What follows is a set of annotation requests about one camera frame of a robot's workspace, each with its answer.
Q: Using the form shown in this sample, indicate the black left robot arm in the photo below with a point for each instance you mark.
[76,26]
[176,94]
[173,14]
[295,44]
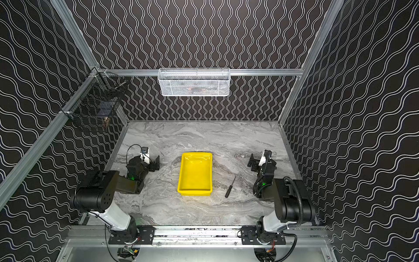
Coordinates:
[95,194]

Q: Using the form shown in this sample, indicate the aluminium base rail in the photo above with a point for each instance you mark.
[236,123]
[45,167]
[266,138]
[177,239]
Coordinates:
[171,237]

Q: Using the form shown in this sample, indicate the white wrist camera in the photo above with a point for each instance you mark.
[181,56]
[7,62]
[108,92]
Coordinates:
[266,158]
[145,154]

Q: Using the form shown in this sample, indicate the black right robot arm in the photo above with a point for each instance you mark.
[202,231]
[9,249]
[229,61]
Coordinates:
[292,204]

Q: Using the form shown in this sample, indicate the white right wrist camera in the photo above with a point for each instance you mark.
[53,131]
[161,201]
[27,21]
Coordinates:
[266,158]

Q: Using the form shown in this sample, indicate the white mesh wall basket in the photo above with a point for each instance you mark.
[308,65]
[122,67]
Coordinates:
[194,82]

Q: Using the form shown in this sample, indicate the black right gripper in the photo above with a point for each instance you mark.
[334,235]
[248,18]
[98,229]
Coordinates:
[256,164]

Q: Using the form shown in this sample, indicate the black wire wall basket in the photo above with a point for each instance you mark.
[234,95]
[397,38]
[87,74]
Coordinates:
[96,108]

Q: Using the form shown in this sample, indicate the yellow plastic bin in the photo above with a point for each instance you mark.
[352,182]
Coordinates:
[195,179]

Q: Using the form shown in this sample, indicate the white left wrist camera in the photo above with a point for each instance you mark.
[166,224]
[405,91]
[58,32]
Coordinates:
[145,154]

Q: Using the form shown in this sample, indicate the black screwdriver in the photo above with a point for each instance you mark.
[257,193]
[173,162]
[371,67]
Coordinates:
[230,188]

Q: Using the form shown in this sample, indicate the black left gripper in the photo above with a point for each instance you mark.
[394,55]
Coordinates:
[149,164]

